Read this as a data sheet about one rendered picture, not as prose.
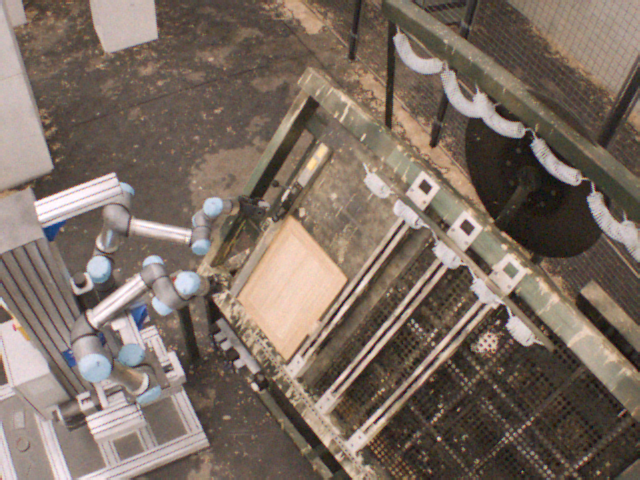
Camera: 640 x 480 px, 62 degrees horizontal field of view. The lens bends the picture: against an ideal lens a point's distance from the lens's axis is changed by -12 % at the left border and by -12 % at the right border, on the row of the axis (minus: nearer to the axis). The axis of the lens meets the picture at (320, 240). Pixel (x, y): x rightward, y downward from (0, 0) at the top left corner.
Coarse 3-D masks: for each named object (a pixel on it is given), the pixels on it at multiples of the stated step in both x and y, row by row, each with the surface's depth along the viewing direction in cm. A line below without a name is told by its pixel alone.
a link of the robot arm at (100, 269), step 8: (96, 256) 269; (104, 256) 271; (88, 264) 267; (96, 264) 267; (104, 264) 267; (112, 264) 274; (88, 272) 265; (96, 272) 265; (104, 272) 265; (112, 272) 273; (96, 280) 266; (104, 280) 267; (112, 280) 274; (96, 288) 272; (104, 288) 272
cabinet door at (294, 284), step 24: (288, 240) 283; (312, 240) 274; (264, 264) 293; (288, 264) 284; (312, 264) 275; (264, 288) 294; (288, 288) 285; (312, 288) 275; (336, 288) 266; (264, 312) 295; (288, 312) 285; (312, 312) 276; (288, 336) 286; (288, 360) 289
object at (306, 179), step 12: (324, 144) 265; (324, 156) 265; (300, 180) 273; (312, 180) 273; (288, 216) 282; (276, 228) 284; (264, 240) 289; (264, 252) 291; (252, 264) 295; (240, 276) 301; (240, 288) 302
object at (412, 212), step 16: (368, 160) 224; (368, 176) 233; (384, 176) 220; (384, 192) 227; (400, 192) 216; (416, 208) 212; (416, 224) 223; (432, 224) 208; (448, 240) 205; (448, 256) 211; (464, 256) 201; (480, 272) 198; (496, 288) 194; (512, 304) 191; (512, 320) 201; (528, 320) 187; (528, 336) 198; (544, 336) 184
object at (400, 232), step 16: (416, 192) 229; (432, 192) 224; (400, 208) 219; (400, 224) 239; (384, 240) 243; (400, 240) 240; (384, 256) 244; (368, 272) 253; (352, 288) 255; (368, 288) 256; (336, 304) 260; (352, 304) 257; (336, 320) 261; (320, 336) 267; (304, 352) 274; (288, 368) 280; (304, 368) 278
